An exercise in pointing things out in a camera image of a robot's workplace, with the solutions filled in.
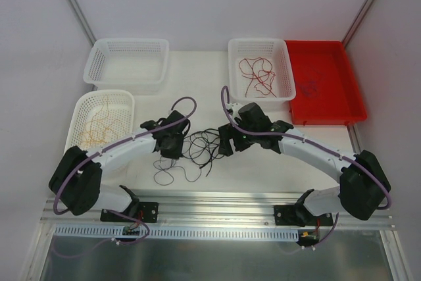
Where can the white rectangular basket centre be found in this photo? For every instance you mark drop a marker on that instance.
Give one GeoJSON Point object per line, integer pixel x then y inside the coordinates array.
{"type": "Point", "coordinates": [260, 71]}

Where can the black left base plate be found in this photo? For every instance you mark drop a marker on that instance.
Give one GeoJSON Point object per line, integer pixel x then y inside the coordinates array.
{"type": "Point", "coordinates": [146, 212]}

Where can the white rectangular basket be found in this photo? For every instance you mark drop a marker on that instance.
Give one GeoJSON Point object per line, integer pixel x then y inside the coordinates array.
{"type": "Point", "coordinates": [260, 71]}
{"type": "Point", "coordinates": [137, 65]}

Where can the white rectangular basket back left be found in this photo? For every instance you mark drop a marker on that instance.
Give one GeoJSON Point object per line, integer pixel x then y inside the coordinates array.
{"type": "Point", "coordinates": [137, 65]}

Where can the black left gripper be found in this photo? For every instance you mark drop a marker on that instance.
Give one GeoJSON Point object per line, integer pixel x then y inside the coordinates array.
{"type": "Point", "coordinates": [172, 150]}

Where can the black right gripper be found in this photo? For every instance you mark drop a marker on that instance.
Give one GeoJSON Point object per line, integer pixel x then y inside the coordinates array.
{"type": "Point", "coordinates": [226, 141]}

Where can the aluminium mounting rail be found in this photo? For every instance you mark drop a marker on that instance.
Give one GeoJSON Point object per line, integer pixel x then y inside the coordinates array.
{"type": "Point", "coordinates": [220, 209]}

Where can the white slotted cable duct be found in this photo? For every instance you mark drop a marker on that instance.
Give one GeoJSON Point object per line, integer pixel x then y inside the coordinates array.
{"type": "Point", "coordinates": [177, 233]}

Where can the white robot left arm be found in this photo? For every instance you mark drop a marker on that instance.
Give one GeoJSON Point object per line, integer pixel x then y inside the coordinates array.
{"type": "Point", "coordinates": [78, 181]}

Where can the red plastic tray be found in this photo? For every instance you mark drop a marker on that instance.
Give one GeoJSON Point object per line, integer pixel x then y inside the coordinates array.
{"type": "Point", "coordinates": [327, 90]}

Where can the white oval basket left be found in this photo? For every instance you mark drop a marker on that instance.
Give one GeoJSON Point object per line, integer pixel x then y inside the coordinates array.
{"type": "Point", "coordinates": [101, 117]}

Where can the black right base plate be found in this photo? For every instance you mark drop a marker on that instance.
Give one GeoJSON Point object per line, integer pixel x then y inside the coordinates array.
{"type": "Point", "coordinates": [289, 215]}

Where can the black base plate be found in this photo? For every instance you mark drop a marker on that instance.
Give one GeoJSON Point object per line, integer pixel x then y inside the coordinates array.
{"type": "Point", "coordinates": [289, 215]}
{"type": "Point", "coordinates": [146, 212]}

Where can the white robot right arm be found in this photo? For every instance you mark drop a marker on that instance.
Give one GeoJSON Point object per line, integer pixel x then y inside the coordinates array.
{"type": "Point", "coordinates": [362, 186]}

